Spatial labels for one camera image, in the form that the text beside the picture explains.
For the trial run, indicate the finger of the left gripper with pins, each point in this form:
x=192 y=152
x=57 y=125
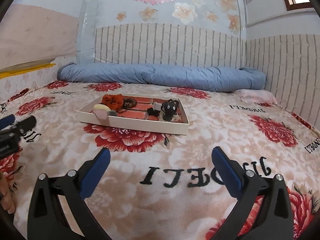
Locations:
x=23 y=126
x=7 y=121

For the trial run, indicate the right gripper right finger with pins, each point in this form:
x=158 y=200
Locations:
x=274 y=219

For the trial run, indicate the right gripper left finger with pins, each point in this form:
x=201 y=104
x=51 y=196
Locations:
x=46 y=218

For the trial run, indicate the orange fabric scrunchie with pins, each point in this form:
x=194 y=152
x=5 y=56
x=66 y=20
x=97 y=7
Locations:
x=114 y=102

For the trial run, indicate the person left hand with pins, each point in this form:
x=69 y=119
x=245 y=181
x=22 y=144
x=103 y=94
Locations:
x=6 y=199

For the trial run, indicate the floral plush bed blanket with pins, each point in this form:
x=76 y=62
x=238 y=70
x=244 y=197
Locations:
x=161 y=186

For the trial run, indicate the pink pillow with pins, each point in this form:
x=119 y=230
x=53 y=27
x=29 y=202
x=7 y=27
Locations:
x=255 y=96

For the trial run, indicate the white tray brick lining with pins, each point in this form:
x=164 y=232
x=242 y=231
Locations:
x=137 y=118

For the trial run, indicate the blue rolled quilt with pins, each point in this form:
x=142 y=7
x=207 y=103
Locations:
x=212 y=79

